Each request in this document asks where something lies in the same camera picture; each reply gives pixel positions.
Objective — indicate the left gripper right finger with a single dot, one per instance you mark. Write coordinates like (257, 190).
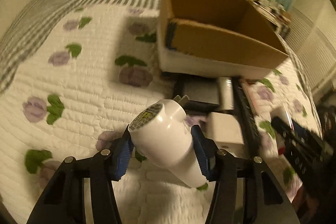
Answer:
(264, 200)

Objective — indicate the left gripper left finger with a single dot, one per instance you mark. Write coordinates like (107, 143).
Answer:
(62, 200)

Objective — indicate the small white box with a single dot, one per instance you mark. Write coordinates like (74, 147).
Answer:
(225, 131)

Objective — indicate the white hair dryer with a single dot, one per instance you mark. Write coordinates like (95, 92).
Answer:
(160, 134)

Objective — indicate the black flat box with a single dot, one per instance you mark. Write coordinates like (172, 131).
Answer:
(203, 93)

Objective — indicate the white floral quilt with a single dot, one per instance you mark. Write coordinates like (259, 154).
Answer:
(97, 69)

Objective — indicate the white wardrobe doors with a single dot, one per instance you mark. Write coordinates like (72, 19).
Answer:
(312, 38)

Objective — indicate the white dressing table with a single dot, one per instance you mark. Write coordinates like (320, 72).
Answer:
(277, 16)

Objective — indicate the brown cardboard box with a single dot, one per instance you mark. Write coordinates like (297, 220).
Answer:
(217, 38)

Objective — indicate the grey checkered bedsheet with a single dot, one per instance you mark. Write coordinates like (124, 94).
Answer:
(31, 27)

